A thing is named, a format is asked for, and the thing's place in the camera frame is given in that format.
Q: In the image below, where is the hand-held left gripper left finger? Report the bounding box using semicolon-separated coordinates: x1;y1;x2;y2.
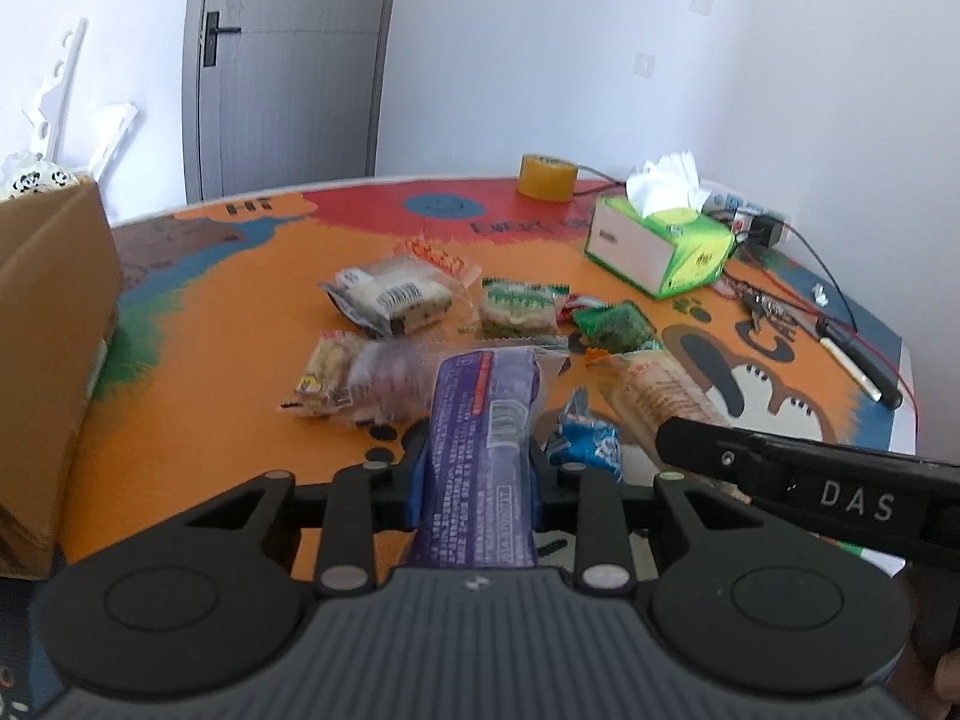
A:
180;420;436;593

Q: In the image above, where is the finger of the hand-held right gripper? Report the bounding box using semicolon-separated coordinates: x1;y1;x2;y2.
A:
656;416;781;503

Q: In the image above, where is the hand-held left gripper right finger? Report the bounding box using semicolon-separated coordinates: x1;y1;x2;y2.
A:
525;439;758;593

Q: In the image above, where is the long beige biscuit packet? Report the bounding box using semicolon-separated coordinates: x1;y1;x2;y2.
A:
600;351;751;503

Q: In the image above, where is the purple snack packet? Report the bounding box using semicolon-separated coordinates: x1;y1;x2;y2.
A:
405;349;545;571

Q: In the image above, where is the blue snack packet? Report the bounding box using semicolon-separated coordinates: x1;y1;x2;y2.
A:
544;388;623;485

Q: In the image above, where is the clear pink snack packet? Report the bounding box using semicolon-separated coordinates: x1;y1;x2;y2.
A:
341;341;443;428

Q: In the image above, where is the dark green snack packet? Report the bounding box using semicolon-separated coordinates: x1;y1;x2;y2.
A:
574;301;661;355

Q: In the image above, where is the yellow snack packet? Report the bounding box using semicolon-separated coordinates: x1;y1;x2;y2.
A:
281;331;361;417

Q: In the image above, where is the small red green packet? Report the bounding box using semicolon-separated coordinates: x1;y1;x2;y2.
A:
559;292;605;323

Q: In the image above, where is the green white snack packet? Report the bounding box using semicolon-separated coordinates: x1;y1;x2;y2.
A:
478;279;571;338

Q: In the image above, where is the clear sandwich packet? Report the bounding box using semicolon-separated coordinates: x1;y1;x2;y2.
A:
321;255;458;338

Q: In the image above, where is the orange snack packet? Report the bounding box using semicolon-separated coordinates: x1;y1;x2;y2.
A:
394;236;481;286

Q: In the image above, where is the cardboard box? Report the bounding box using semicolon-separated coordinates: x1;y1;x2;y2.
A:
0;180;125;578

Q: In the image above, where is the person's right hand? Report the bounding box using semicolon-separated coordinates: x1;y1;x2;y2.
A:
892;577;960;720

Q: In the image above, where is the white pen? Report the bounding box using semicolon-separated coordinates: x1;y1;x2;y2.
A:
820;337;880;400

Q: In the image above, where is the black marker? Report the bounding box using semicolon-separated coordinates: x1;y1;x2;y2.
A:
817;319;901;410

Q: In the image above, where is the bunch of keys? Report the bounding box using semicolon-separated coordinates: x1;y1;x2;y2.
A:
724;277;796;331

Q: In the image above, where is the green tissue box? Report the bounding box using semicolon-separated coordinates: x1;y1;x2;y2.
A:
585;151;736;299

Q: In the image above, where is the white power strip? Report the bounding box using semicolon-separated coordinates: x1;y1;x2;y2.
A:
701;180;792;245

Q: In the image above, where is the yellow tape roll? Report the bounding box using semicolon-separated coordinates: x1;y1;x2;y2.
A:
519;154;577;202

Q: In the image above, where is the grey door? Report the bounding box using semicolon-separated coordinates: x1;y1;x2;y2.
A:
182;0;402;203

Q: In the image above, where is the short white rack part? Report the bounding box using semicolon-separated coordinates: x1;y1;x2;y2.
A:
90;103;140;181

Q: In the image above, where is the tall white rack part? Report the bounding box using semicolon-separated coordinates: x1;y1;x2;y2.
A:
22;19;87;166

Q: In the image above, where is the red and black cable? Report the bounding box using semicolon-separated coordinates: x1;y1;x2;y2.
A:
780;225;920;458

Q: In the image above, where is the black door handle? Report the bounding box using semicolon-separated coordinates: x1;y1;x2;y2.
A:
202;11;241;67

